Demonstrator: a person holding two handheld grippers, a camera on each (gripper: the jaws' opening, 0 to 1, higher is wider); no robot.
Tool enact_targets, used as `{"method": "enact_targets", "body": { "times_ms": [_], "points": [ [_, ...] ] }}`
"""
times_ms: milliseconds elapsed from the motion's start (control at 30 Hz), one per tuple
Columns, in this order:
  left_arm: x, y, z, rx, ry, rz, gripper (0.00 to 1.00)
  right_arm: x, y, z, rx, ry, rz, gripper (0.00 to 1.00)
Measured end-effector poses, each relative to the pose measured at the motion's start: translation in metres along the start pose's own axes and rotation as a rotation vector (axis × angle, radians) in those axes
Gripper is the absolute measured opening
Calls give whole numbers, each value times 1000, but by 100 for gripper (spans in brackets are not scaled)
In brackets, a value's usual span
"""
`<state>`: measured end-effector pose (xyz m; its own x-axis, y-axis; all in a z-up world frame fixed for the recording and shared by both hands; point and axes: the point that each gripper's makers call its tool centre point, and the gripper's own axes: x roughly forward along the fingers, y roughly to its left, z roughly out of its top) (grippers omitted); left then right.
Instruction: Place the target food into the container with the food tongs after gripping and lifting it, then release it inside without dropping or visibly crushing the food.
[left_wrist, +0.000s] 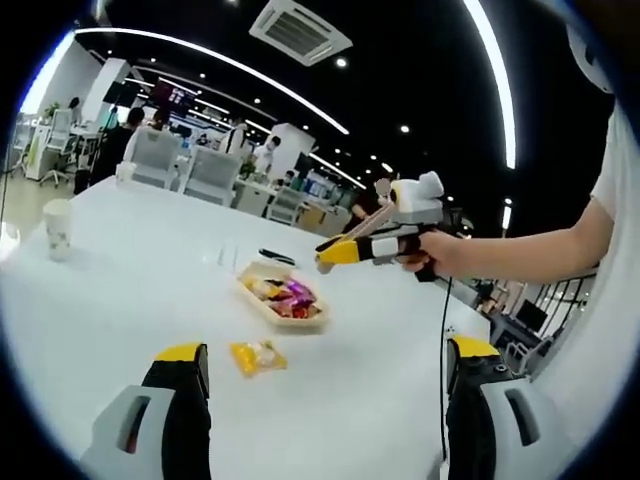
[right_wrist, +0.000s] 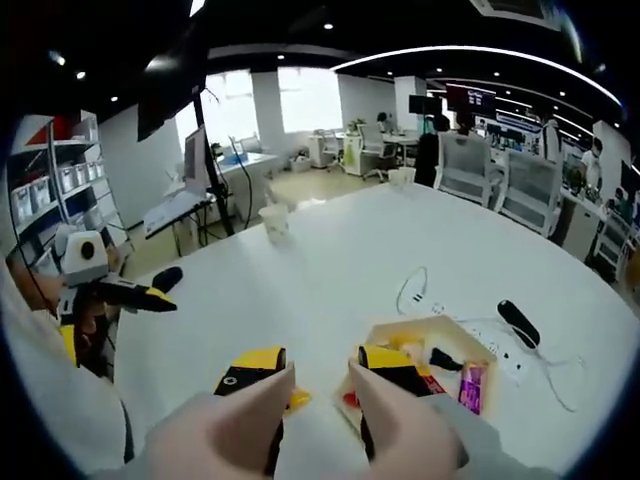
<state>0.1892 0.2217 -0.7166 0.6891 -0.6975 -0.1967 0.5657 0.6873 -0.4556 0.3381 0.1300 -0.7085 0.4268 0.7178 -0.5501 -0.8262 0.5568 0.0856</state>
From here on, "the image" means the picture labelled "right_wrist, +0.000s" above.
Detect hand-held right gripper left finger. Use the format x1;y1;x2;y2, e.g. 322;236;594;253
213;345;290;476

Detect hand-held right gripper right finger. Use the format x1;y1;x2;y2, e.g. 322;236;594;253
355;343;505;480

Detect beige hexagonal container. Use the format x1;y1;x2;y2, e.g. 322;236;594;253
332;313;500;441

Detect pink food tongs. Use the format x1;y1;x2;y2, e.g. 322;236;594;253
142;359;471;480

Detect brown purple food packet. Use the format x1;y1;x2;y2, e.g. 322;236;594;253
456;361;490;416

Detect person's left hand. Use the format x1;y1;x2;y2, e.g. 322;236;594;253
73;293;112;354

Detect black computer mouse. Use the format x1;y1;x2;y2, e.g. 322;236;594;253
151;265;185;292

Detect person's white shirt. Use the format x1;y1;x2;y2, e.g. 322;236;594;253
0;279;135;480

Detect storage shelf rack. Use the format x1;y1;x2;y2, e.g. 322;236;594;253
3;110;129;261

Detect white side desk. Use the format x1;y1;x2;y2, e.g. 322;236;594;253
143;191;217;257

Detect white power strip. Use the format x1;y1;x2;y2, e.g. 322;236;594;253
459;319;532;387

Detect printed paper cup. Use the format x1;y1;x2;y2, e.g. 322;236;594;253
257;202;292;247

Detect black display stand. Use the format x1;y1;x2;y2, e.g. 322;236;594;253
191;89;237;237

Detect large black display screen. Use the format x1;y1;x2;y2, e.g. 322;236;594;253
136;7;210;142

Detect plain white paper cup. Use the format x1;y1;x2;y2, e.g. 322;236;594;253
387;167;417;190

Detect white mesh office chair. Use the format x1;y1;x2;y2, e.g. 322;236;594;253
361;123;397;182
498;148;565;237
593;208;632;274
433;133;507;207

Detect hanging red display screen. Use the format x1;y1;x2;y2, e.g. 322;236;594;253
443;82;498;117

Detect long ceiling light strip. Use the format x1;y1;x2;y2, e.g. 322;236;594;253
331;44;625;110

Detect ceiling air conditioner vent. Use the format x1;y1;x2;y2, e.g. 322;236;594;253
468;0;557;27

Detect white charger cable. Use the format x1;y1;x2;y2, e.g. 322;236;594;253
396;265;430;315

